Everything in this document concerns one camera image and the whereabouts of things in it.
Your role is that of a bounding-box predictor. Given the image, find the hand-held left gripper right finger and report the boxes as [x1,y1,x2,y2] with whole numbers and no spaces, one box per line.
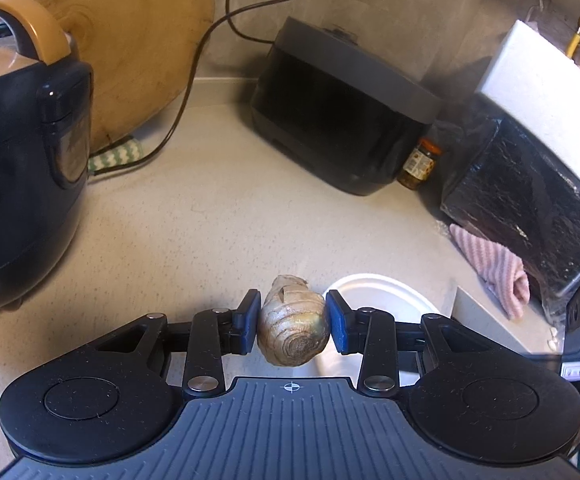
[325,290,495,398]

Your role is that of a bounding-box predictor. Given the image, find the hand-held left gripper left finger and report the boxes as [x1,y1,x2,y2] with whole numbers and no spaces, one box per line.
[95,289,262,401]

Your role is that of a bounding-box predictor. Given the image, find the ginger root piece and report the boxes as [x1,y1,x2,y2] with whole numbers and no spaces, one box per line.
[256,274,331,367]

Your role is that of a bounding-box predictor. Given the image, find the white plate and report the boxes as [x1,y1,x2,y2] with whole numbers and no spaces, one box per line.
[322,273,443,319]

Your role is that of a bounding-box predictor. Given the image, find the pink striped cloth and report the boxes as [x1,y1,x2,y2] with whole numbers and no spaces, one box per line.
[448,223,531,320]

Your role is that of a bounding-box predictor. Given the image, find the black plastic-wrapped box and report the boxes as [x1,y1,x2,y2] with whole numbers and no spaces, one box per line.
[440,92,580,312]

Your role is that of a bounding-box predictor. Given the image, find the glass jar with orange lid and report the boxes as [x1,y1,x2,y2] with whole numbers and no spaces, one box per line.
[397,137,443,191]

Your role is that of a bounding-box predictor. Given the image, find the green striped dishcloth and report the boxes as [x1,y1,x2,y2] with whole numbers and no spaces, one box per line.
[87,136,144,175]

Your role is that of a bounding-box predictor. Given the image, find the black countertop appliance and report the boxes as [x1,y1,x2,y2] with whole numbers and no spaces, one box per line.
[250,16,444,197]

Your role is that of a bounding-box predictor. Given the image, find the white foam block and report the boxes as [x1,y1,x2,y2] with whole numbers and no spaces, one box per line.
[474,20,580,196]

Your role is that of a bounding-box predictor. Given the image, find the dark blue rice cooker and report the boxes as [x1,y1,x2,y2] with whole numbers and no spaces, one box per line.
[0,0,95,317]

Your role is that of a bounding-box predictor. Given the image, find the yellow gas pipe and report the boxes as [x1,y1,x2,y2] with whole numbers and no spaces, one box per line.
[564,7,580,59]

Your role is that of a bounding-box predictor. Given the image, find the round wooden cutting board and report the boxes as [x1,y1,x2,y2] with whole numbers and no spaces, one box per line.
[0,0,216,159]

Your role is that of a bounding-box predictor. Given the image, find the black power cable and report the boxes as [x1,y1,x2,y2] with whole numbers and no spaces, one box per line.
[87,0,305,177]

